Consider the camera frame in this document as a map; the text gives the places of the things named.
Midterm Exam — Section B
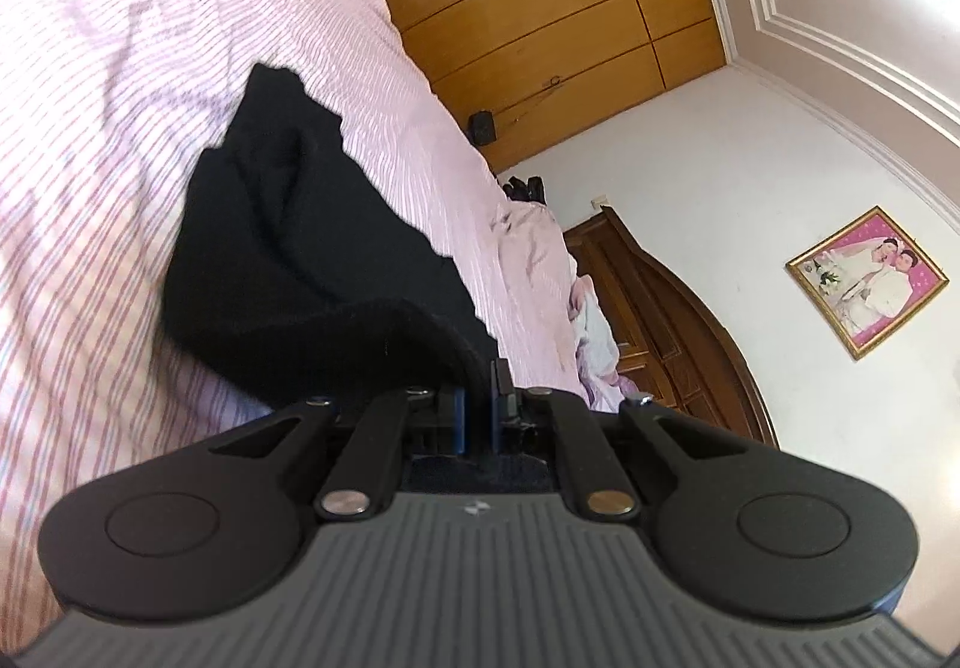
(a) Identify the black item at bedside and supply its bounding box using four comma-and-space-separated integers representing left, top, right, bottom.
501, 176, 547, 205

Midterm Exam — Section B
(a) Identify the pink crumpled blanket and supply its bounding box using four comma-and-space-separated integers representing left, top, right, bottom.
494, 200, 587, 386

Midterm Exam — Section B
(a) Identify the white light cloth bundle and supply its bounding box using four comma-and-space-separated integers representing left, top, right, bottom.
569, 275, 620, 386

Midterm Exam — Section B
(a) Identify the gold framed wedding photo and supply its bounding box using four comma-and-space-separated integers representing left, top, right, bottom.
786, 205, 950, 361

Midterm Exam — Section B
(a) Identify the pink checked bed sheet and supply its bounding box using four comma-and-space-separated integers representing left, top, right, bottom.
2, 0, 529, 652

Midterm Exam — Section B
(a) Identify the purple ruffled pillow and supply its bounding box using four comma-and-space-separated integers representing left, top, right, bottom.
583, 371, 646, 413

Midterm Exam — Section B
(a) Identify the black garment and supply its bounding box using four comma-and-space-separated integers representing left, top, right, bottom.
161, 65, 498, 408

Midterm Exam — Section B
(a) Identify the small black handbag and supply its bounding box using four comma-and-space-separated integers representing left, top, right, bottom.
466, 111, 496, 148

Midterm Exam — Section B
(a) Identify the dark wooden headboard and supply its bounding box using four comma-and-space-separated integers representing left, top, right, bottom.
565, 207, 779, 447

